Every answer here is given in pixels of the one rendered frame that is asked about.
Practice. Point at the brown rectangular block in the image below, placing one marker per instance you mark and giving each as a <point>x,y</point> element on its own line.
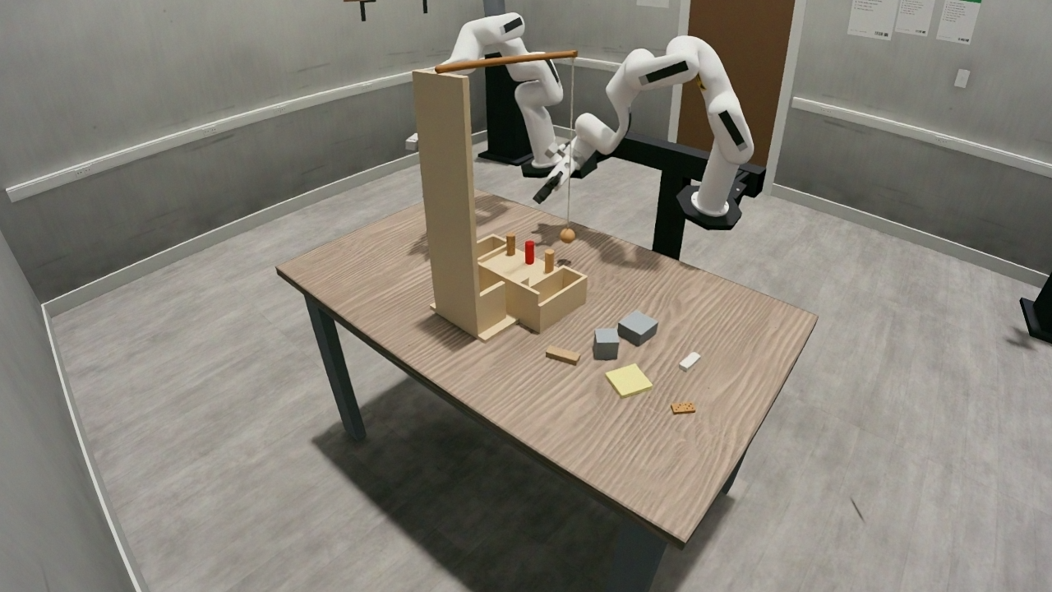
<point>562,355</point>

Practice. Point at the pale yellow flat square tile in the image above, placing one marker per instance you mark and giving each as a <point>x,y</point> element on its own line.
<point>628,381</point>

